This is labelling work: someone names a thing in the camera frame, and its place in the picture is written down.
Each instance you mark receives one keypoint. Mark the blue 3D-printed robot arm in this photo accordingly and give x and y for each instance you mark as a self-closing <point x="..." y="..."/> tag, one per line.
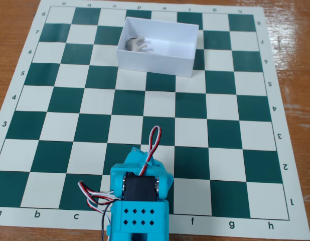
<point x="141" y="218"/>

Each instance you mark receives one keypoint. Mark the grey white toy horse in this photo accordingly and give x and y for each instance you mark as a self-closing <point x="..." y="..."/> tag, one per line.
<point x="136" y="44"/>

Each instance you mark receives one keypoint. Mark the green white chessboard mat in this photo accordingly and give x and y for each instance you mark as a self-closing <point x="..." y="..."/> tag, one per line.
<point x="69" y="125"/>

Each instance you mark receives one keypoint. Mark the white rectangular open box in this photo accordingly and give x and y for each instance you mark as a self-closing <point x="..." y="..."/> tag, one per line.
<point x="157" y="61"/>

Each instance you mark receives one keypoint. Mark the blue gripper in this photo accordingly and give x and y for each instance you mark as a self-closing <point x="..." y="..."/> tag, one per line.
<point x="133" y="156"/>

